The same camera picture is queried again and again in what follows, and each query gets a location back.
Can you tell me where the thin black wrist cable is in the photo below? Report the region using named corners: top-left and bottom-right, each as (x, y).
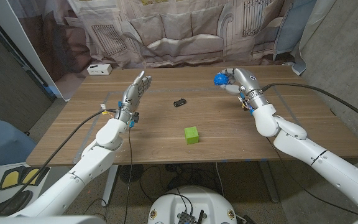
top-left (122, 126), bottom-right (133, 224)
top-left (265, 136), bottom-right (358, 218)

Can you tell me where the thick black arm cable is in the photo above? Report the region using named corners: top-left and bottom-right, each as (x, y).
top-left (260, 82), bottom-right (358, 129)
top-left (17, 108), bottom-right (119, 197)

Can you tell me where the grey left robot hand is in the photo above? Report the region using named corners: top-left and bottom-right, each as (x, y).
top-left (114, 70), bottom-right (152, 124)

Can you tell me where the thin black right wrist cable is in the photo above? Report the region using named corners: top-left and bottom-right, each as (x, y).
top-left (265, 136), bottom-right (358, 218)

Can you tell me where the green sticky note block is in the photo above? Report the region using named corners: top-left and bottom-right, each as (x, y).
top-left (184, 126), bottom-right (200, 145)

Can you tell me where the blue bin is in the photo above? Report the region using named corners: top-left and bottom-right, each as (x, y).
top-left (0, 119), bottom-right (37, 177)

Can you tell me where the white partition frame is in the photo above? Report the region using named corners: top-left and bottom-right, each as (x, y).
top-left (0, 0), bottom-right (70, 102)

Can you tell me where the black round fan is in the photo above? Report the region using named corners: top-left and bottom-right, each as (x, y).
top-left (119, 164), bottom-right (145, 184)

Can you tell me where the yellow and black foot pedal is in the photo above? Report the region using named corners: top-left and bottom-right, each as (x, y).
top-left (0, 166), bottom-right (51, 191)

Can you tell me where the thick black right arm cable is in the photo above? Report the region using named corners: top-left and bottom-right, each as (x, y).
top-left (260, 82), bottom-right (358, 129)

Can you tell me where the blue spiky stress ball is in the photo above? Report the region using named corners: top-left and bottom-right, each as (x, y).
top-left (213, 73), bottom-right (229, 86)

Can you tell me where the person's foot in dark shoe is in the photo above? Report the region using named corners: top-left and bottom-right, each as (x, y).
top-left (0, 183), bottom-right (34, 217)

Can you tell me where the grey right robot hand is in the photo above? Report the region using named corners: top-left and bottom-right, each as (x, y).
top-left (218, 67), bottom-right (269, 109)

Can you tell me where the printed sofa backdrop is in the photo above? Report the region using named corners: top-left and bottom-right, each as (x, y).
top-left (7, 0), bottom-right (318, 102)

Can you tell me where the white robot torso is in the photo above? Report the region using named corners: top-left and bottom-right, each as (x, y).
top-left (147, 185), bottom-right (238, 224)

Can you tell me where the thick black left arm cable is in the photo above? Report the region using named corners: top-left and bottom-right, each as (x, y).
top-left (17, 108), bottom-right (119, 197)

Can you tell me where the white table leg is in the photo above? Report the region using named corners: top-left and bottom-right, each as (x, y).
top-left (101, 164), bottom-right (119, 206)

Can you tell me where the grey table leg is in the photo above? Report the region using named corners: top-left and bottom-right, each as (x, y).
top-left (258, 161), bottom-right (280, 203)

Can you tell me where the thin black left wrist cable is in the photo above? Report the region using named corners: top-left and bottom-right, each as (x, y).
top-left (122, 126), bottom-right (133, 224)

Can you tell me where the pale cloth curtain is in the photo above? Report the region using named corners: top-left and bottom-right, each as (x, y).
top-left (291, 0), bottom-right (337, 76)

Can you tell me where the white power strip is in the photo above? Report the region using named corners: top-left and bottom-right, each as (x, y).
top-left (86, 63), bottom-right (113, 76)

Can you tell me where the black computer module with antenna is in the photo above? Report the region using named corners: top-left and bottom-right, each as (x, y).
top-left (177, 210), bottom-right (205, 224)

